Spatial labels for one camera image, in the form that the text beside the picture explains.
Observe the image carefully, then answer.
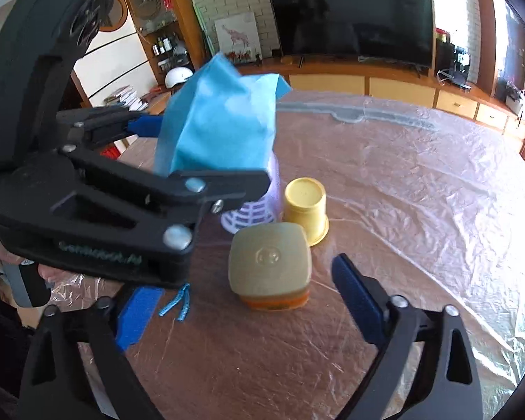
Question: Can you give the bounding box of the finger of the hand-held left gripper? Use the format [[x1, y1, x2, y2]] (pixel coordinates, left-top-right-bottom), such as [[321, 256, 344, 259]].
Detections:
[[0, 145, 272, 289], [57, 107, 165, 149]]

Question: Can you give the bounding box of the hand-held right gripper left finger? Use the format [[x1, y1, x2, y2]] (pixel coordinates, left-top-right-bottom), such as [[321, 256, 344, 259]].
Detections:
[[20, 286, 165, 420]]

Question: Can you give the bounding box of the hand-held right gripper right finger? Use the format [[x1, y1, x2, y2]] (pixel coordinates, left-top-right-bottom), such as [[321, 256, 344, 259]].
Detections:
[[331, 254, 484, 420]]

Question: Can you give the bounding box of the blue face mask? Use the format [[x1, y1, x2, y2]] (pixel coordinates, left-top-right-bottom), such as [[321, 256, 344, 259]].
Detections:
[[153, 52, 292, 321]]

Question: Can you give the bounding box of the gold lid container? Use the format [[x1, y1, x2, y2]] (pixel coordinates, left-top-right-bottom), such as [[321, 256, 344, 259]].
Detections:
[[227, 222, 312, 311]]

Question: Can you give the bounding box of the person's left hand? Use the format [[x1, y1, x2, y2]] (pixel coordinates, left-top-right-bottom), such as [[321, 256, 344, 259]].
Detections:
[[35, 265, 71, 292]]

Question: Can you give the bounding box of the pile of books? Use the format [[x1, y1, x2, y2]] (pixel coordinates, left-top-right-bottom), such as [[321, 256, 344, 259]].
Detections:
[[105, 87, 148, 111]]

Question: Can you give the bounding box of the white purple paper cup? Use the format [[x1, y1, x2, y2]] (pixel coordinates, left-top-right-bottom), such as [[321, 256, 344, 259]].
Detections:
[[219, 153, 285, 233]]

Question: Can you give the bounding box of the white helmet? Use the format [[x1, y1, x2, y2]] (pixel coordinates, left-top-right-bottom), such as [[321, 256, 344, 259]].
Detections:
[[165, 68, 193, 89]]

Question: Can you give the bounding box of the yellow plastic cup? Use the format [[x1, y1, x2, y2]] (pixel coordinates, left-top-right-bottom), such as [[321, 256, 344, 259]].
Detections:
[[283, 177, 330, 246]]

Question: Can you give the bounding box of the round display plate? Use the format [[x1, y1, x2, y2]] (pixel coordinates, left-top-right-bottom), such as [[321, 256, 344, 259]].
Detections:
[[129, 0, 162, 18]]

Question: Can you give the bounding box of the animal painting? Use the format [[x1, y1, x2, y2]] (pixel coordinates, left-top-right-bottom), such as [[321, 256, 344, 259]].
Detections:
[[214, 12, 263, 61]]

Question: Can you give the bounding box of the wooden television cabinet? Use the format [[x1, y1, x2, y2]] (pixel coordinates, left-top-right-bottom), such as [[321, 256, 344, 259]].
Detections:
[[149, 59, 525, 141]]

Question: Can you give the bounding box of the black flat television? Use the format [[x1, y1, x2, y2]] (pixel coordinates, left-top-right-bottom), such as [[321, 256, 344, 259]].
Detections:
[[265, 0, 435, 70]]

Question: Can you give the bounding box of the white box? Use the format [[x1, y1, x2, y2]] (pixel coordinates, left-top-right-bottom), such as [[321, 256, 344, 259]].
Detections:
[[505, 90, 525, 117]]

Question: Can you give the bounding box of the black coffee machine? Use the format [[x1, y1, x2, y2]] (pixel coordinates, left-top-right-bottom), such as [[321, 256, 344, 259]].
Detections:
[[450, 44, 473, 86]]

